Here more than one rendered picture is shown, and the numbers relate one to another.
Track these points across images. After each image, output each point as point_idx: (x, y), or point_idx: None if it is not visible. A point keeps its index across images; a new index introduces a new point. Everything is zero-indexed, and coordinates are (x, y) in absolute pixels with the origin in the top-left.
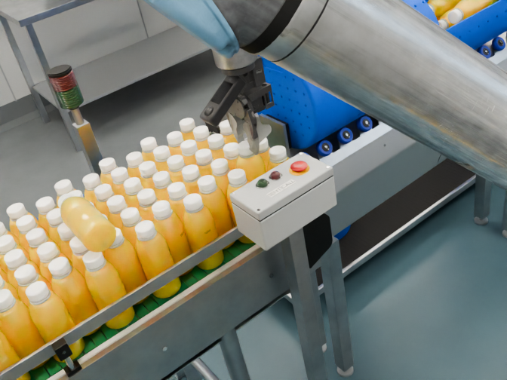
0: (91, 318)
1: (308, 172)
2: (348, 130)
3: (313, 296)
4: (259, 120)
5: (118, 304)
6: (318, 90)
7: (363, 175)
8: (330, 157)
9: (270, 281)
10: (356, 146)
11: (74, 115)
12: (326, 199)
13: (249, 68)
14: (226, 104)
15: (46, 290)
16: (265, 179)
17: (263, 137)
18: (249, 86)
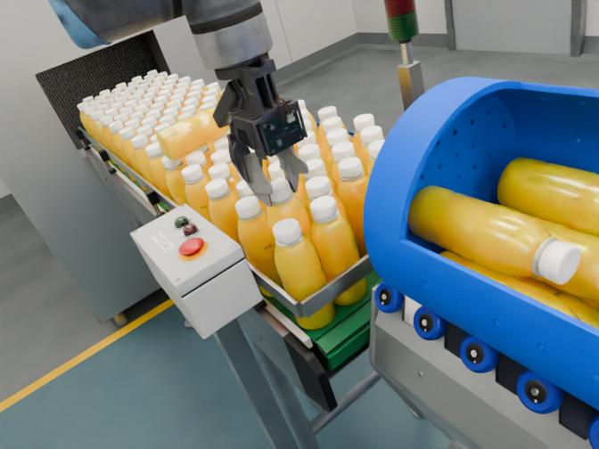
0: (163, 197)
1: (180, 261)
2: (485, 353)
3: (251, 401)
4: (258, 164)
5: (173, 207)
6: (376, 210)
7: (477, 444)
8: (433, 347)
9: (264, 341)
10: (489, 395)
11: (401, 51)
12: (186, 314)
13: (220, 76)
14: (221, 108)
15: (151, 152)
16: (183, 221)
17: (262, 191)
18: (249, 106)
